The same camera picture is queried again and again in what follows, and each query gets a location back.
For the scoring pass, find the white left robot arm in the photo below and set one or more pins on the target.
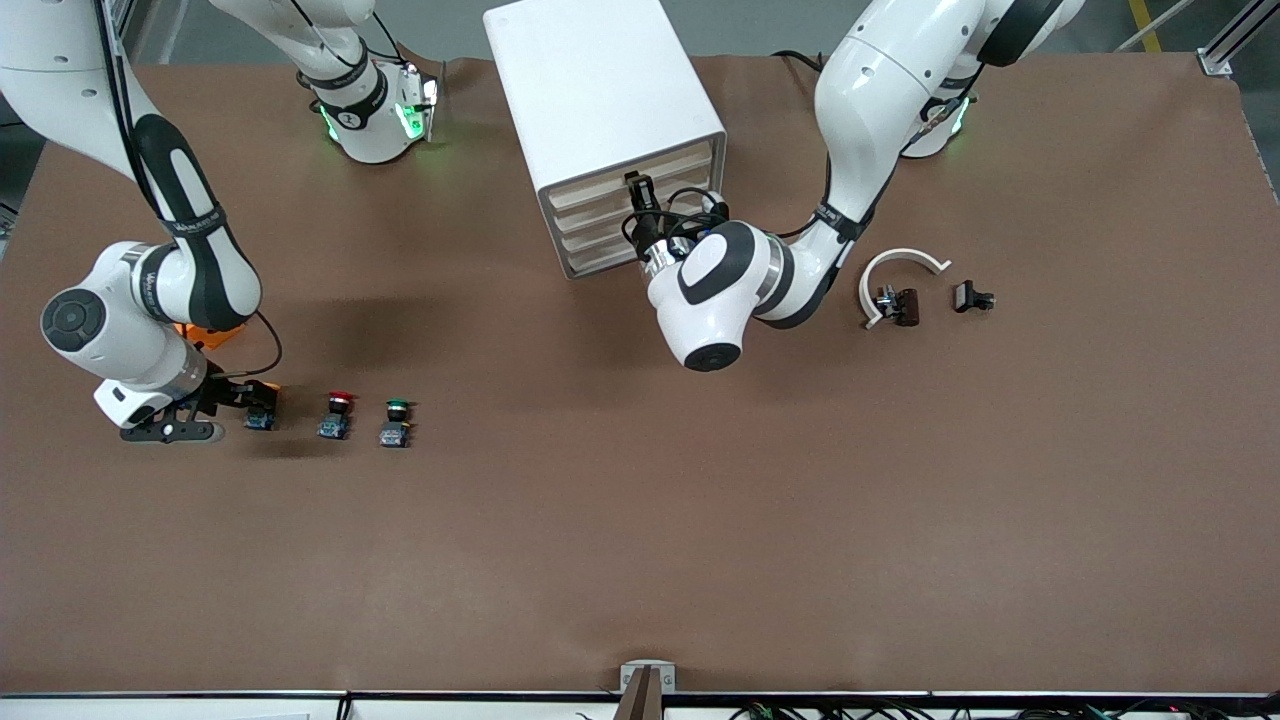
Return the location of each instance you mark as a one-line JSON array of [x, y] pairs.
[[880, 90]]

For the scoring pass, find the red push button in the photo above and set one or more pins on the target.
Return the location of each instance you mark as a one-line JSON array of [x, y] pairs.
[[334, 427]]

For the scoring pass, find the orange button box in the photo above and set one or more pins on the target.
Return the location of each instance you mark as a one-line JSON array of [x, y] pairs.
[[222, 338]]

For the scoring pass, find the yellow push button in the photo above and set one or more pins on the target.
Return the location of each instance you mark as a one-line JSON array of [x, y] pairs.
[[262, 418]]

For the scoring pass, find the green push button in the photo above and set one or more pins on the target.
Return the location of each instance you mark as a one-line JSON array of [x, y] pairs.
[[395, 435]]

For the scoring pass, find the brown table cover sheet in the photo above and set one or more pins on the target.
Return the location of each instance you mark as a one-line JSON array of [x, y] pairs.
[[640, 520]]

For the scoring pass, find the silver camera mount bracket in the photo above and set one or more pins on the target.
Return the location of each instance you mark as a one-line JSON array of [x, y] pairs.
[[648, 690]]

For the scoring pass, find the aluminium frame post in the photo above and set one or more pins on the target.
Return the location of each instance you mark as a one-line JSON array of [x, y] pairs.
[[1215, 62]]

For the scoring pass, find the small black switch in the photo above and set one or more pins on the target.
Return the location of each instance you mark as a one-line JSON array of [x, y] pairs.
[[965, 296]]

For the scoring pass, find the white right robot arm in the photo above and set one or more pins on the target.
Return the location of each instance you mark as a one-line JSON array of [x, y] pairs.
[[100, 90]]

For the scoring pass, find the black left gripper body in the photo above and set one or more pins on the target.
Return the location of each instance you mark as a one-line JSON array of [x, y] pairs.
[[648, 229]]

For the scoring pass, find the white curved clamp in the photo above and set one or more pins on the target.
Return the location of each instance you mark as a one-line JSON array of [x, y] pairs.
[[905, 254]]

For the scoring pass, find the white table edge rail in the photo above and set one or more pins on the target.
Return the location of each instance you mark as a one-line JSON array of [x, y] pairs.
[[200, 708]]

